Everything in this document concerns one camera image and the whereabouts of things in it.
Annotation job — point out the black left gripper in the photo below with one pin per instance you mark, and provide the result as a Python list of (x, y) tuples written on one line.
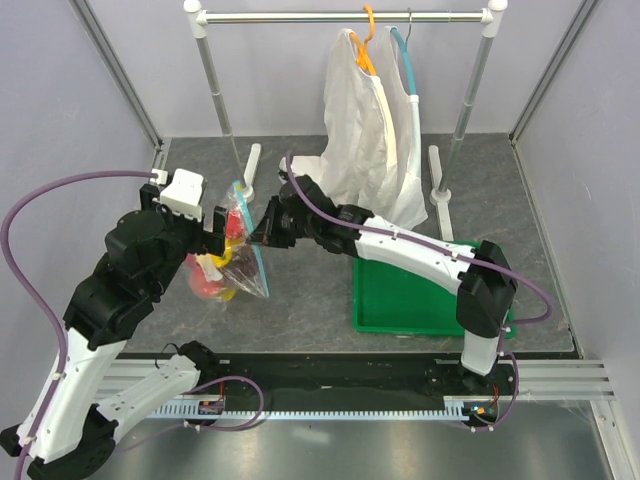
[(213, 241)]

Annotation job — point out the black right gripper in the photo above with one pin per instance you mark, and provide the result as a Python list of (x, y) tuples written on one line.
[(267, 231)]

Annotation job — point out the orange fruit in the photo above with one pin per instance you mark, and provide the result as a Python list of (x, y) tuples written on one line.
[(222, 260)]

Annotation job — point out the peach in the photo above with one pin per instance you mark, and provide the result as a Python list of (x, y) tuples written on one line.
[(202, 287)]

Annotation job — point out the red strawberry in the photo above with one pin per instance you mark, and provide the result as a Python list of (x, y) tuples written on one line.
[(235, 230)]

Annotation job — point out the purple grape bunch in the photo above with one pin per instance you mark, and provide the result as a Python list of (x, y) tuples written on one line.
[(243, 271)]

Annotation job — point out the clear zip top bag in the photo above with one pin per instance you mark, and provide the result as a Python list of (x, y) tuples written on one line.
[(233, 199)]

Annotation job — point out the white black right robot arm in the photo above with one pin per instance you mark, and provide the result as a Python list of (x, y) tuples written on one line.
[(342, 225)]

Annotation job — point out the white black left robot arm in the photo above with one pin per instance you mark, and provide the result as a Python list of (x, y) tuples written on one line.
[(69, 434)]

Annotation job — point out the white garment on orange hanger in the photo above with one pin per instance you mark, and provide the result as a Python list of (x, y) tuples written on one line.
[(349, 170)]

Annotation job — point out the white garment on teal hanger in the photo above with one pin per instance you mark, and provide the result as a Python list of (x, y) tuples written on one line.
[(400, 196)]

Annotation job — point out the green plastic tray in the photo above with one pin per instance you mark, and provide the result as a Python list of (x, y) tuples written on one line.
[(438, 289)]

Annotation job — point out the silver clothes rack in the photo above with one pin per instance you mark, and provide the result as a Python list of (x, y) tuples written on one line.
[(435, 172)]

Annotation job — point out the orange hanger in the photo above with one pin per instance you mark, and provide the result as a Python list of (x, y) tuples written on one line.
[(363, 60)]

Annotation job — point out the teal hanger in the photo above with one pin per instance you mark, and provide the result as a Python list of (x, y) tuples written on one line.
[(403, 47)]

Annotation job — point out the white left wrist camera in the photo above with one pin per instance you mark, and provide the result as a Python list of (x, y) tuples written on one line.
[(181, 192)]

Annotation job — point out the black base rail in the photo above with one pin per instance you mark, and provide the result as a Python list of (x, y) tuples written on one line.
[(351, 378)]

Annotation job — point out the light blue cable duct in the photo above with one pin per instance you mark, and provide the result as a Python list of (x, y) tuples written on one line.
[(373, 409)]

